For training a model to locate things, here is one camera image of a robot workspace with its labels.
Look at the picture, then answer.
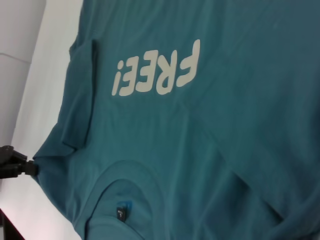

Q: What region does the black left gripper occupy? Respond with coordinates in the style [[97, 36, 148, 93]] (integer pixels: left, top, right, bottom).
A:
[[0, 144, 40, 180]]

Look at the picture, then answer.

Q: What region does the teal blue printed t-shirt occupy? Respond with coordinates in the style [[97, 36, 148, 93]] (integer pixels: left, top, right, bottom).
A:
[[32, 0, 320, 240]]

